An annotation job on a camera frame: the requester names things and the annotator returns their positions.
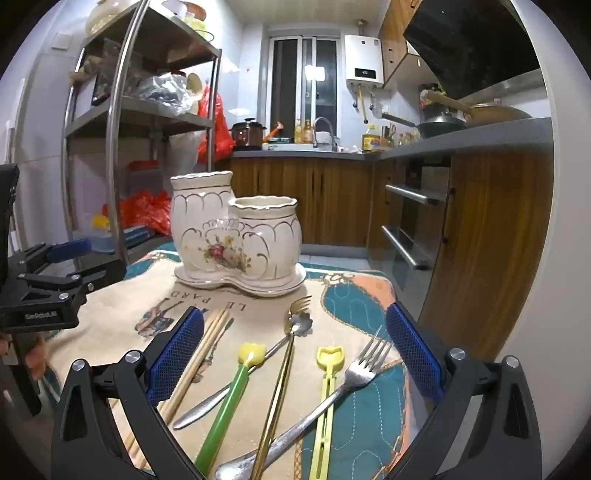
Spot white floral ceramic utensil holder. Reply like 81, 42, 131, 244
169, 171, 307, 296

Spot wooden wall cabinet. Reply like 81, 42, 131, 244
379, 0, 422, 89

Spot wooden base cabinets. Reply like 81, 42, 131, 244
228, 148, 556, 366

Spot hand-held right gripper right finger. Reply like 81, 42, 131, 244
383, 302, 543, 480

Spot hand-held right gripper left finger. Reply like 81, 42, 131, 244
50, 305, 206, 480

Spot steel fork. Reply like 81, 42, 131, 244
215, 325, 393, 480

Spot yellow plastic shovel utensil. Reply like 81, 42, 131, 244
308, 346, 346, 480

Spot dark rice cooker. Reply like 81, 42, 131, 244
231, 118, 269, 151

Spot red-lidded plastic container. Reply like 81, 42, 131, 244
126, 159, 163, 199

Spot cream cup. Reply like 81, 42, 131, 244
186, 71, 205, 105

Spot metal shelf rack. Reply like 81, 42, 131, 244
61, 0, 223, 269

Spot black range hood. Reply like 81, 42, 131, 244
403, 0, 542, 101

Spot white water heater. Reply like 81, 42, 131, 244
344, 34, 387, 87

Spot window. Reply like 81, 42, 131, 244
269, 35, 343, 140

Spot white refrigerator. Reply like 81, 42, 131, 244
7, 48, 93, 259

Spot steel flower-bowl spoon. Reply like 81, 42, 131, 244
172, 310, 314, 430

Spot yellow oil bottle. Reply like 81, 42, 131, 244
361, 124, 382, 153

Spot hanging red plastic bag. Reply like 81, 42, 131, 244
198, 84, 235, 163

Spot steel faucet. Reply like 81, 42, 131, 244
313, 117, 339, 151

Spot green-handled yellow tulip utensil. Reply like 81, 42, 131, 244
194, 342, 269, 469

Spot blue-lidded plastic box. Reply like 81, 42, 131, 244
73, 225, 154, 256

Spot built-in steel oven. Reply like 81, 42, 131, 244
380, 156, 452, 292

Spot cream bowl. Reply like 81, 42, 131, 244
85, 0, 136, 36

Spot person's left hand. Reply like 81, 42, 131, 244
0, 333, 49, 383

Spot gold fork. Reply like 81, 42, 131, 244
249, 295, 312, 480

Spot clear plastic bag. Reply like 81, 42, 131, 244
137, 73, 193, 116

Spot crumpled red plastic bag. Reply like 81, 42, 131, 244
102, 188, 175, 237

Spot printed table cloth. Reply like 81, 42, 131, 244
45, 241, 419, 480

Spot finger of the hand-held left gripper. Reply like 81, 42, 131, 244
17, 258, 129, 302
9, 239, 108, 274

